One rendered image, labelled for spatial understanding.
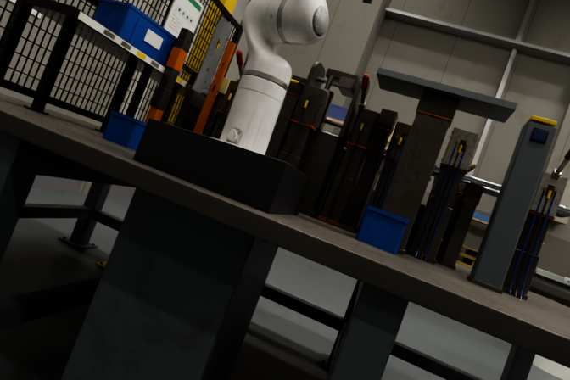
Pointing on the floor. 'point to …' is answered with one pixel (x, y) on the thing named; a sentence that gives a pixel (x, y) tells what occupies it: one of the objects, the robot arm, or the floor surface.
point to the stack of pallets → (468, 257)
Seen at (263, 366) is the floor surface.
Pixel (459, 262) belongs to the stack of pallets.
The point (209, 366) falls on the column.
